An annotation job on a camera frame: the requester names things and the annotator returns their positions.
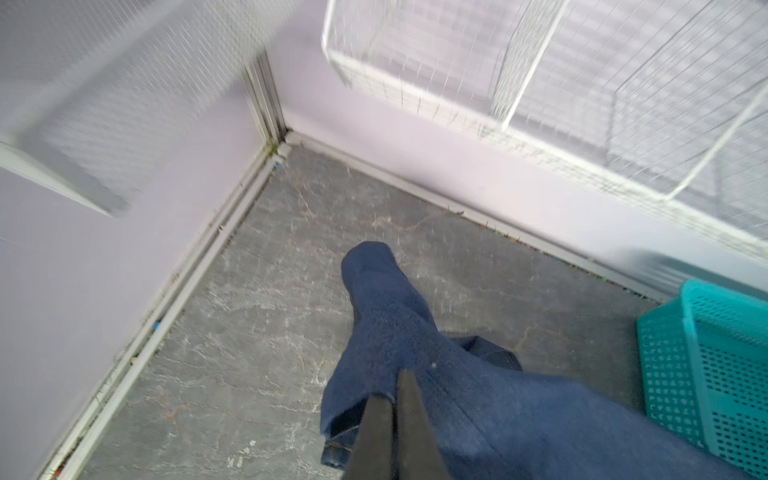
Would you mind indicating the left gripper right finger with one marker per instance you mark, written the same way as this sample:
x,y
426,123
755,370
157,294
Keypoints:
x,y
418,455

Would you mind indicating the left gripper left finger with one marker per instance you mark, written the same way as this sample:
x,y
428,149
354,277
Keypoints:
x,y
372,456

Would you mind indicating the dark blue denim trousers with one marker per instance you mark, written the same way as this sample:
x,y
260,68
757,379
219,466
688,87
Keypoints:
x,y
491,419

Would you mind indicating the teal plastic basket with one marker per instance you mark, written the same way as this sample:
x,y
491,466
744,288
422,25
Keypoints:
x,y
703,359

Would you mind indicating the long white wire wall basket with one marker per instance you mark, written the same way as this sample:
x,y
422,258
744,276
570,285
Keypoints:
x,y
660,104

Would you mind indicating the small white mesh wall basket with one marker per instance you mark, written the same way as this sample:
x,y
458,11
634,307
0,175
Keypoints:
x,y
94,94

